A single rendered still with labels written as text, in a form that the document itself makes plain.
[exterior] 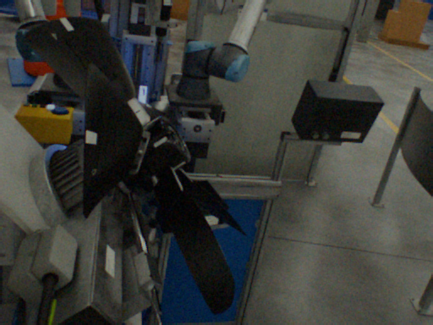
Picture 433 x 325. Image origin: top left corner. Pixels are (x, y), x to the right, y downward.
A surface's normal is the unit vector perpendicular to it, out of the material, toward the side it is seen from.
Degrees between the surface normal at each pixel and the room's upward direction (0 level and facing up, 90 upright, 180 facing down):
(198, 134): 90
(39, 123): 90
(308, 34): 90
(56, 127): 90
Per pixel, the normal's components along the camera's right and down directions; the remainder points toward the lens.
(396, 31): -0.07, 0.36
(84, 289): -0.51, -0.75
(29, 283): 0.18, 0.40
